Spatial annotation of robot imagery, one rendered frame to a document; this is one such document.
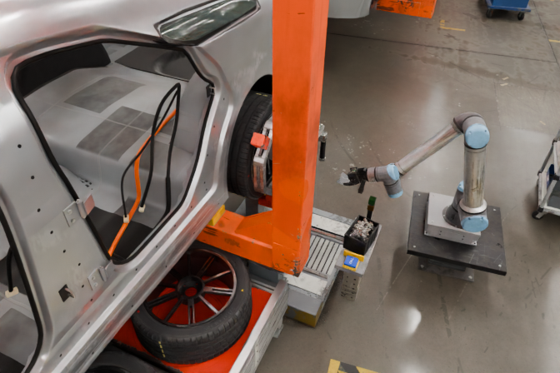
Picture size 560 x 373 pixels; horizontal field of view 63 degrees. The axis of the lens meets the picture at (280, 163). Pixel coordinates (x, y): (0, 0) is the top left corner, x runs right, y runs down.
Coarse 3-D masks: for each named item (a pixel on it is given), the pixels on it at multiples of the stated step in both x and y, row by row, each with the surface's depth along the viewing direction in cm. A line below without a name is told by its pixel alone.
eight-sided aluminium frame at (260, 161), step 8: (264, 128) 256; (256, 152) 255; (264, 152) 254; (256, 160) 254; (264, 160) 253; (256, 168) 257; (264, 168) 258; (256, 176) 261; (264, 176) 261; (256, 184) 265; (264, 184) 265; (264, 192) 268
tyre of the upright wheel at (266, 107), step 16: (256, 96) 269; (240, 112) 258; (256, 112) 256; (240, 128) 254; (256, 128) 253; (240, 144) 253; (240, 160) 253; (240, 176) 258; (240, 192) 272; (256, 192) 280
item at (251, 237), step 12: (228, 216) 259; (240, 216) 260; (252, 216) 252; (264, 216) 244; (204, 228) 256; (216, 228) 252; (228, 228) 252; (240, 228) 247; (252, 228) 241; (264, 228) 237; (204, 240) 263; (216, 240) 258; (228, 240) 253; (240, 240) 248; (252, 240) 246; (264, 240) 243; (240, 252) 255; (252, 252) 250; (264, 252) 245; (264, 264) 252
